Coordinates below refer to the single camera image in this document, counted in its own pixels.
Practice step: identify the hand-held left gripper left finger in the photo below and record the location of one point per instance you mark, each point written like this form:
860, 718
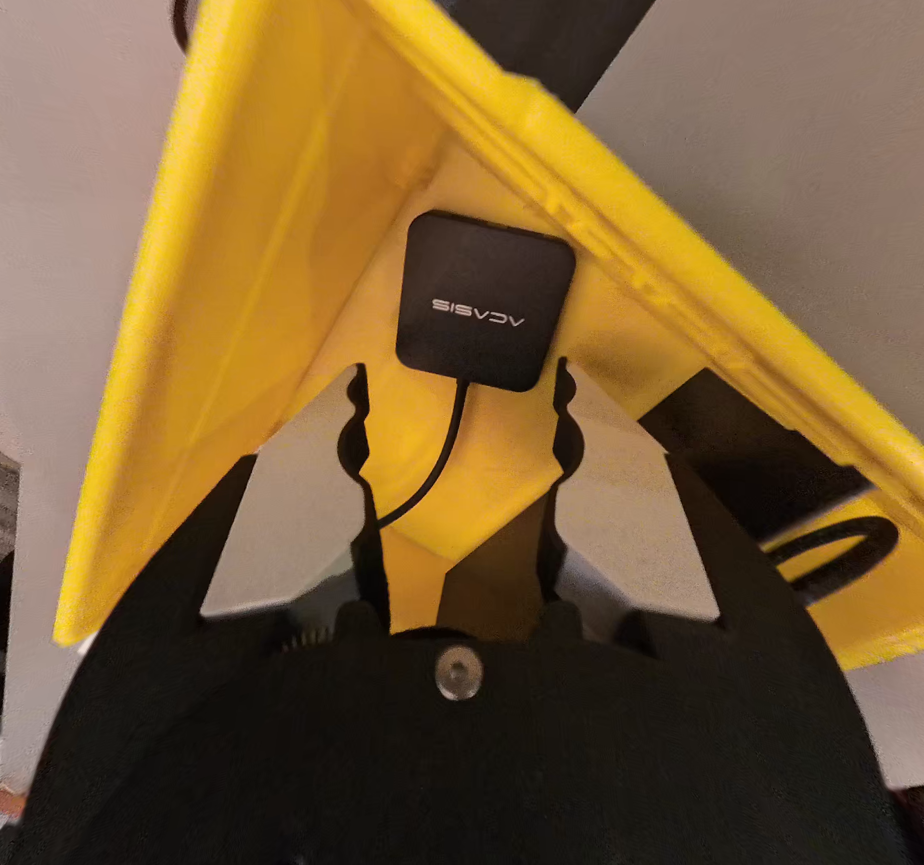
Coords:
289, 518

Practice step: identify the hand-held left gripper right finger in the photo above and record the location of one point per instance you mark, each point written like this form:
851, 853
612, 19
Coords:
635, 533

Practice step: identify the yellow plastic bin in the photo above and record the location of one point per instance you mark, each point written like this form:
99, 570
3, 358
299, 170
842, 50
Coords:
252, 266

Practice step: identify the black square USB hub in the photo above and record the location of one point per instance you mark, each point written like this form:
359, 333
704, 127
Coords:
483, 288

